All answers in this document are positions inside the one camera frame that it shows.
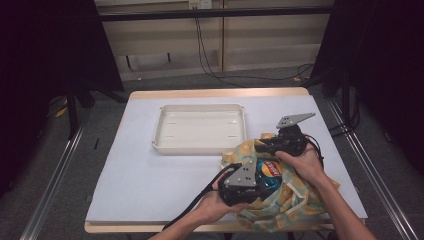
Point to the white plastic tray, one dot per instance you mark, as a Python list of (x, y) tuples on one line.
[(200, 128)]

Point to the wooden table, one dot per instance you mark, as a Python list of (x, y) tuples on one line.
[(216, 92)]

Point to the person's left hand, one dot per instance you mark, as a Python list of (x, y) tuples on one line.
[(213, 208)]

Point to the beige cabinet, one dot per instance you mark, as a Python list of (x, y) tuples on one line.
[(266, 36)]

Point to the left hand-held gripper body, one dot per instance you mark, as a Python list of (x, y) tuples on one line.
[(240, 178)]

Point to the white table mat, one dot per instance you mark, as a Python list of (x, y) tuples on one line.
[(160, 186)]

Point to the dark curtain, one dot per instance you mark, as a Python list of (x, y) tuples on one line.
[(383, 66), (40, 66)]

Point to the black metal stand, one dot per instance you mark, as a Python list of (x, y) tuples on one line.
[(346, 96), (71, 110)]

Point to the person's right hand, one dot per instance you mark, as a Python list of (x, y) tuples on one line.
[(306, 163)]

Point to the blue snack bag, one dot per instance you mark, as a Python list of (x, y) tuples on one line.
[(270, 170)]

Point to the aluminium rail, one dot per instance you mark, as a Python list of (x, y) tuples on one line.
[(373, 160), (53, 183)]

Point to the white wall socket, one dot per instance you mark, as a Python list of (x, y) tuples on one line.
[(200, 4)]

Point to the black horizontal bar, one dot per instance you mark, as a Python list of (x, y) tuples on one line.
[(216, 14)]

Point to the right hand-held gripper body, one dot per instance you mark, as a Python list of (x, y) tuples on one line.
[(291, 140)]

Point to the orange-print cloth bag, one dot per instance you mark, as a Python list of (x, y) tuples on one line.
[(290, 203)]

